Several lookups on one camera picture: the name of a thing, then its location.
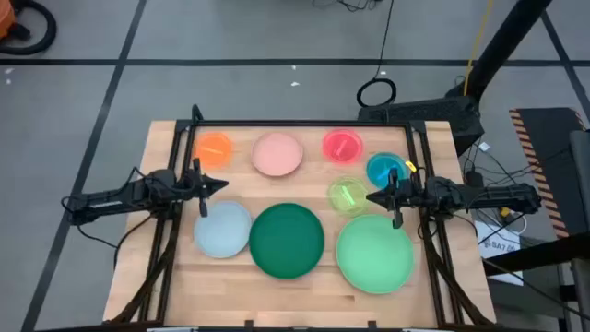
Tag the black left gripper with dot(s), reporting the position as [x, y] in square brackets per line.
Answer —
[193, 184]

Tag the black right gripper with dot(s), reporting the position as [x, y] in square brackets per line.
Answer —
[410, 193]

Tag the small teal translucent plate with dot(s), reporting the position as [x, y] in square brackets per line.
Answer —
[380, 168]

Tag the small yellow-green translucent plate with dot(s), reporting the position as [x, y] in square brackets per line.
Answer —
[345, 196]

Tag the light blue plastic plate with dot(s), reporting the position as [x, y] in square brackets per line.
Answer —
[222, 229]

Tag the large light green plate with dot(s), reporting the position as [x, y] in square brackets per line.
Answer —
[374, 254]

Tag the small red translucent plate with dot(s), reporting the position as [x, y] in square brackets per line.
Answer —
[342, 146]

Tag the pink plastic plate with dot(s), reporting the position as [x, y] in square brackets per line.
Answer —
[277, 154]

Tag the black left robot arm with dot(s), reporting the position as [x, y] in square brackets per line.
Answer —
[115, 200]

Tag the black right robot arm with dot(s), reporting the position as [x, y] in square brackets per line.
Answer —
[498, 193]

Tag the small orange translucent plate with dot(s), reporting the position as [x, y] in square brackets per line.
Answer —
[214, 150]

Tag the small yellow clip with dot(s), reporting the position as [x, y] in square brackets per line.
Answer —
[410, 167]

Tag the large dark green plate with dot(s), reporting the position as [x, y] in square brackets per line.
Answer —
[286, 240]

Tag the black perforated equipment box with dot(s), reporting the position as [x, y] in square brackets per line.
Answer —
[424, 113]

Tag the yellow power plug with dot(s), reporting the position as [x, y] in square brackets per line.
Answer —
[505, 212]

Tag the white printed paper sheet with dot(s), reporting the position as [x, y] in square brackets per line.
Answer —
[498, 251]

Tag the black metal beam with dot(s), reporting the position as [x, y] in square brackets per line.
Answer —
[534, 256]

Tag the hazard-striped black platform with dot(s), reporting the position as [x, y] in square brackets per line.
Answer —
[548, 138]

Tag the black stand pole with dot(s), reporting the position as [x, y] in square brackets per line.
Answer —
[507, 41]

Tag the black metal table frame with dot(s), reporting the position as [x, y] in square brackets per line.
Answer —
[299, 123]

